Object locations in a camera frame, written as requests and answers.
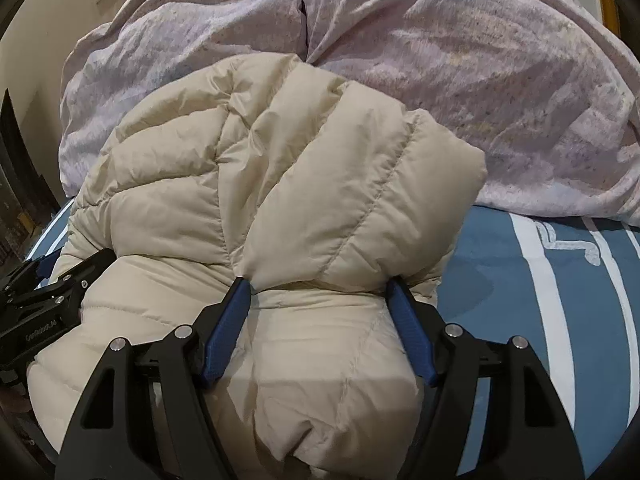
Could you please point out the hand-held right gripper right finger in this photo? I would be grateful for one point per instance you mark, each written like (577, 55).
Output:
(407, 327)

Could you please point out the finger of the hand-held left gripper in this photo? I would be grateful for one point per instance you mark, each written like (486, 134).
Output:
(75, 272)

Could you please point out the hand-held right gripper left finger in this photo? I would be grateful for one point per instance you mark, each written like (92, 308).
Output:
(231, 325)

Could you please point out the wooden headboard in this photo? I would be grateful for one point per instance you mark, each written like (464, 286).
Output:
(607, 0)

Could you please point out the beige puffer jacket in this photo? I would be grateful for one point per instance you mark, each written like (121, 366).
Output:
(280, 220)

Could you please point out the dark wooden cabinet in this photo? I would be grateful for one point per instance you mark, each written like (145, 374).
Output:
(20, 175)

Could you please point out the lilac floral duvet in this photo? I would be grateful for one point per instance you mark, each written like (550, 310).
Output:
(450, 60)

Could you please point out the blue white striped bed sheet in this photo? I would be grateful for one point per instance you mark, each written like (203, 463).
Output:
(540, 310)

